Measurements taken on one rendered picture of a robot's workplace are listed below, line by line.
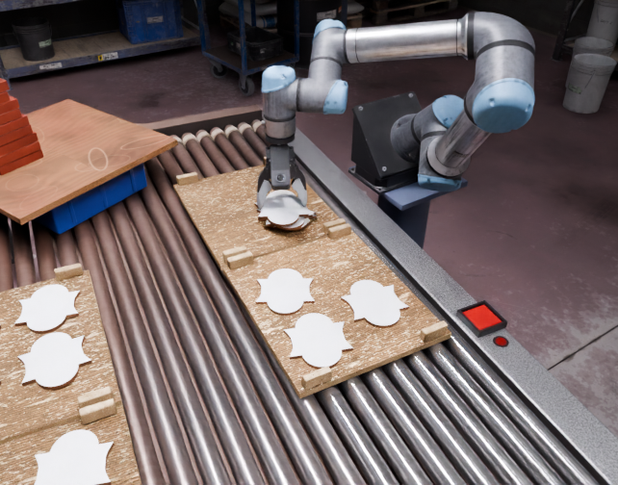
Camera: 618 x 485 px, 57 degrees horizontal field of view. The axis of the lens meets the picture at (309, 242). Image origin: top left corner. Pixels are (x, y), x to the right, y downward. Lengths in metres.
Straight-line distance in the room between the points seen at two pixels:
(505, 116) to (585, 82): 3.58
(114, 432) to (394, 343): 0.55
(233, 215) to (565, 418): 0.91
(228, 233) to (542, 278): 1.89
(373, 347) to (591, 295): 1.94
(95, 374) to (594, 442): 0.91
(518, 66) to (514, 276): 1.84
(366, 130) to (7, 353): 1.11
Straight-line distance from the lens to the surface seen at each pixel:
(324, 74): 1.33
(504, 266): 3.02
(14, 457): 1.12
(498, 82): 1.22
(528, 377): 1.22
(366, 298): 1.26
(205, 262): 1.41
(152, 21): 5.62
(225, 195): 1.62
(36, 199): 1.54
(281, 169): 1.36
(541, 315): 2.80
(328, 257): 1.38
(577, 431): 1.17
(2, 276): 1.52
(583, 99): 4.86
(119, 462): 1.05
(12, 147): 1.67
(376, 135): 1.76
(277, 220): 1.43
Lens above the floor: 1.79
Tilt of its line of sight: 37 degrees down
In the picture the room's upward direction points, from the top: 1 degrees clockwise
